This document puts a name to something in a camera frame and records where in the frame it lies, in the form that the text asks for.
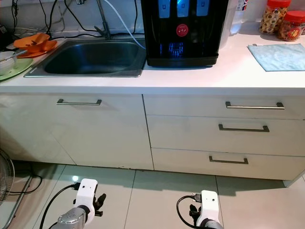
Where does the light green plate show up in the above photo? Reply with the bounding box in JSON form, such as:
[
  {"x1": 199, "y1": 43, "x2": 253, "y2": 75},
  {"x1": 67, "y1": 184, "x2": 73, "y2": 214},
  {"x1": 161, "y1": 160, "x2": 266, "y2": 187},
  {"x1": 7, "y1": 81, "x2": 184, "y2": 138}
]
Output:
[{"x1": 0, "y1": 58, "x2": 34, "y2": 82}]

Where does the white bowl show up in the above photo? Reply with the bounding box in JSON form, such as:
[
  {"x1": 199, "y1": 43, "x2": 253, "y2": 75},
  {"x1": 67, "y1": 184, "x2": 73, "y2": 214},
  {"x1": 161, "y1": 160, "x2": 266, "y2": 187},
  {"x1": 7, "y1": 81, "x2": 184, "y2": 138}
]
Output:
[{"x1": 0, "y1": 50, "x2": 22, "y2": 76}]

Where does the stainless steel kitchen sink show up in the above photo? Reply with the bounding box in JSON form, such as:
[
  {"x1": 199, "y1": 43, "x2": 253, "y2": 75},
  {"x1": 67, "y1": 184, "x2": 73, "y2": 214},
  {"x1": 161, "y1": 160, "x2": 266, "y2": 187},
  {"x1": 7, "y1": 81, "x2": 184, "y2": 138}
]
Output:
[{"x1": 24, "y1": 39, "x2": 147, "y2": 78}]

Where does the white drawer front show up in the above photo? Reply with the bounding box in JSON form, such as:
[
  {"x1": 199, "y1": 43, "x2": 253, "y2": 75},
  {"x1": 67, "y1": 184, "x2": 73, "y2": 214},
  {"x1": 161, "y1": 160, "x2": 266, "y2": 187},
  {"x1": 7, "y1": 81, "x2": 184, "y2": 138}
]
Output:
[
  {"x1": 146, "y1": 115, "x2": 305, "y2": 157},
  {"x1": 151, "y1": 148, "x2": 305, "y2": 181},
  {"x1": 143, "y1": 94, "x2": 305, "y2": 120}
]

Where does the grey metal floor fan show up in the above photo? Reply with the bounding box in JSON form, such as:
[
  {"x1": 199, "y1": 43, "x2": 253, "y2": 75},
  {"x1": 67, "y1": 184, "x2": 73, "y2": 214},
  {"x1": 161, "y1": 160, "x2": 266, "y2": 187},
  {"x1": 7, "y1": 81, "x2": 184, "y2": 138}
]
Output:
[{"x1": 0, "y1": 149, "x2": 29, "y2": 229}]

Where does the black water dispenser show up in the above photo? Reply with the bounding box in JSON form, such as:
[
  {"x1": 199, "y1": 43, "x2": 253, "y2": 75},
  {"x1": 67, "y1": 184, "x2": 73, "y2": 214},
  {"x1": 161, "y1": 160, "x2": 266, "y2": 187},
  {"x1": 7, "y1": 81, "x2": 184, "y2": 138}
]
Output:
[{"x1": 141, "y1": 0, "x2": 234, "y2": 67}]

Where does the metal sink faucet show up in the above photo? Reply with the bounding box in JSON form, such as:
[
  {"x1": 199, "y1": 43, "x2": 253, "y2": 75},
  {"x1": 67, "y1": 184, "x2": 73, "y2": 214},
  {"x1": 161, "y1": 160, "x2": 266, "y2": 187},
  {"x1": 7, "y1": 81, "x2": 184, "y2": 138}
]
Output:
[{"x1": 76, "y1": 0, "x2": 111, "y2": 40}]

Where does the light blue dish cloth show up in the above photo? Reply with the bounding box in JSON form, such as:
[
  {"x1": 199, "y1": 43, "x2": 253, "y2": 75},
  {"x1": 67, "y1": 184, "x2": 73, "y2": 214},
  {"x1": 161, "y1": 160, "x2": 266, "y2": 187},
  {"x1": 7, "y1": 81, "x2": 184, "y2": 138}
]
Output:
[{"x1": 248, "y1": 43, "x2": 305, "y2": 72}]

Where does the white plastic bottle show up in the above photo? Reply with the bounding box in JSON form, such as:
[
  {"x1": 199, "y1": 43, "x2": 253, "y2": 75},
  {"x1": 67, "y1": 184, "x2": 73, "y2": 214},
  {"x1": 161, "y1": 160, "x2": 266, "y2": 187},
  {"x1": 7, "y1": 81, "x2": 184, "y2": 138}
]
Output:
[{"x1": 230, "y1": 0, "x2": 251, "y2": 36}]

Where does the short snack jar red lid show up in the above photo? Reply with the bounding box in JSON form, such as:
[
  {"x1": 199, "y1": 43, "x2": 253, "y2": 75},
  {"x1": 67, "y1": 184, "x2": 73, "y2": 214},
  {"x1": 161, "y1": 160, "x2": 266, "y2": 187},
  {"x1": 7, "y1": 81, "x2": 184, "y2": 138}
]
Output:
[{"x1": 277, "y1": 10, "x2": 305, "y2": 42}]

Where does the tall snack jar red lid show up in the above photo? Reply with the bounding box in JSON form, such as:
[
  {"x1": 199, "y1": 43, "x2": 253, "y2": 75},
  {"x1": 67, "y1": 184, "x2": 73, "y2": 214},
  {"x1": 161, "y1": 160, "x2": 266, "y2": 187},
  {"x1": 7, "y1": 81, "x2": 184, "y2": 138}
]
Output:
[{"x1": 260, "y1": 0, "x2": 291, "y2": 34}]

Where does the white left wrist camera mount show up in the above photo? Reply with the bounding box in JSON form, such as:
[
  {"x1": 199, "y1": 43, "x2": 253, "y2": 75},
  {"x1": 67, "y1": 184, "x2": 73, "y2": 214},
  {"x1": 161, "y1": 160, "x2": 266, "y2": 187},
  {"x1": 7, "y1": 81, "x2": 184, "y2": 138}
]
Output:
[{"x1": 76, "y1": 179, "x2": 99, "y2": 213}]

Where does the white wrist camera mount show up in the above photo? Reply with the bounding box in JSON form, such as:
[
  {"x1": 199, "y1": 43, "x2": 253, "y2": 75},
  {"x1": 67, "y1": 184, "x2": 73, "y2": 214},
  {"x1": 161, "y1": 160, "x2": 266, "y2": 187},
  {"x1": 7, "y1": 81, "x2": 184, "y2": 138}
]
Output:
[
  {"x1": 200, "y1": 190, "x2": 220, "y2": 225},
  {"x1": 76, "y1": 179, "x2": 99, "y2": 213}
]

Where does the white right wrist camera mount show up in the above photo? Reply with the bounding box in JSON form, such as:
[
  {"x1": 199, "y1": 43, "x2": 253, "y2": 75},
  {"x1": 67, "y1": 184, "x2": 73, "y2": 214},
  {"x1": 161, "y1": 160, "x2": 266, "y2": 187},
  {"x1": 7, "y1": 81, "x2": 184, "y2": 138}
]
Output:
[{"x1": 200, "y1": 190, "x2": 220, "y2": 225}]

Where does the silver bar drawer handle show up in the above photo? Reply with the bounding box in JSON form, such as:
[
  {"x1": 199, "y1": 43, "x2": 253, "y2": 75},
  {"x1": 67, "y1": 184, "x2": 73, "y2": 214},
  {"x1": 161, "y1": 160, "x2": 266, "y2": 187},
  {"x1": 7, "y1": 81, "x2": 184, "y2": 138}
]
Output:
[
  {"x1": 209, "y1": 156, "x2": 249, "y2": 165},
  {"x1": 219, "y1": 124, "x2": 270, "y2": 133},
  {"x1": 225, "y1": 101, "x2": 285, "y2": 110}
]

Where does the white water hose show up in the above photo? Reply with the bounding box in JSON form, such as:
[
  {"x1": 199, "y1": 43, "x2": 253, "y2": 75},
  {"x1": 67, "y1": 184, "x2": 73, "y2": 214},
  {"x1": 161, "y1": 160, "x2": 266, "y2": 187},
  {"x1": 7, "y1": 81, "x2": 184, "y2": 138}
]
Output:
[{"x1": 104, "y1": 0, "x2": 147, "y2": 49}]

